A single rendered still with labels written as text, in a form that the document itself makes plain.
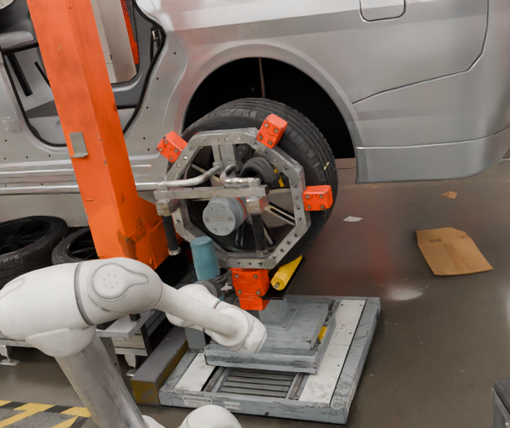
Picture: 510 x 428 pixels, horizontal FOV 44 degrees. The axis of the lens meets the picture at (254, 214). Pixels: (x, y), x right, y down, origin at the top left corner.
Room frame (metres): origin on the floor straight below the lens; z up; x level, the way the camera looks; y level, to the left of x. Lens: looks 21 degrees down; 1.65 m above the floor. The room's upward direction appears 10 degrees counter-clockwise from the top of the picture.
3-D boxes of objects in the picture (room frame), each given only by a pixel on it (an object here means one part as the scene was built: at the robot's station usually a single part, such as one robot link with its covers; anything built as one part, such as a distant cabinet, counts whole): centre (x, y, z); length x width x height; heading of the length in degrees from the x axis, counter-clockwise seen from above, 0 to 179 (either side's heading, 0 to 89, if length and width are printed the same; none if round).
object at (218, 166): (2.17, 0.20, 1.03); 0.19 x 0.18 x 0.11; 157
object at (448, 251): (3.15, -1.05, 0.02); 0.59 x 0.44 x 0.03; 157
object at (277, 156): (2.25, 0.06, 0.85); 0.54 x 0.07 x 0.54; 67
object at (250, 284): (2.28, 0.04, 0.48); 0.16 x 0.12 x 0.17; 157
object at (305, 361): (2.42, 0.02, 0.13); 0.50 x 0.36 x 0.10; 67
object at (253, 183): (2.10, 0.02, 1.03); 0.19 x 0.18 x 0.11; 157
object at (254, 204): (1.99, -0.02, 0.93); 0.09 x 0.05 x 0.05; 157
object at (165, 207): (2.13, 0.30, 0.93); 0.09 x 0.05 x 0.05; 157
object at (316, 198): (2.13, -0.23, 0.85); 0.09 x 0.08 x 0.07; 67
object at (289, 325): (2.40, -0.01, 0.32); 0.40 x 0.30 x 0.28; 67
